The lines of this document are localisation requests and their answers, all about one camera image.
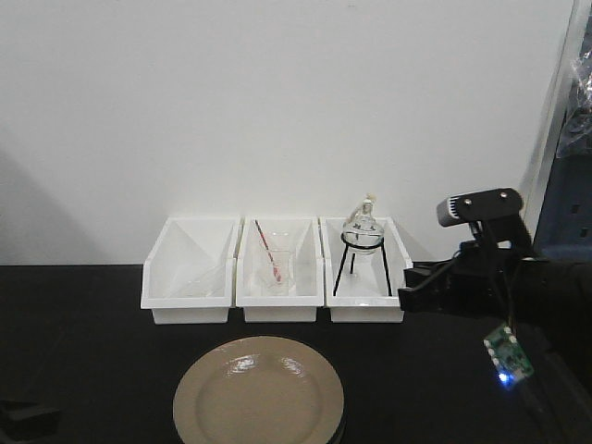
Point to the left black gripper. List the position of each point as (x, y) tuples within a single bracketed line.
[(28, 420)]

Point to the right white plastic bin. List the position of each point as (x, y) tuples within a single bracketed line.
[(363, 309)]

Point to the glass rod in bin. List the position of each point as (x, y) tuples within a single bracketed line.
[(204, 285)]

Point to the green circuit board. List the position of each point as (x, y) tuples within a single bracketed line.
[(507, 356)]

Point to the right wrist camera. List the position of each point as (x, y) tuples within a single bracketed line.
[(494, 216)]

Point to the tan round plate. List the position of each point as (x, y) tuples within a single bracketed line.
[(261, 389)]

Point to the plastic bag of pegs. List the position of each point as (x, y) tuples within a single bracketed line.
[(575, 137)]

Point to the white plastic bin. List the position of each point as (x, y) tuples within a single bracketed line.
[(185, 248), (300, 235), (363, 309)]

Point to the grey pegboard drying rack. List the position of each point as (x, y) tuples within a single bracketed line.
[(564, 226)]

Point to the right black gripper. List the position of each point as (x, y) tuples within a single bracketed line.
[(533, 290)]

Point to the left white plastic bin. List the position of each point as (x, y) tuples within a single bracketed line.
[(185, 248)]

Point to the small glass beaker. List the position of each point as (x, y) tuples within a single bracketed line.
[(284, 260)]

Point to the middle white plastic bin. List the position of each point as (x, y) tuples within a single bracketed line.
[(300, 235)]

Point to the round glass flask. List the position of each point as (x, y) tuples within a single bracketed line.
[(361, 232)]

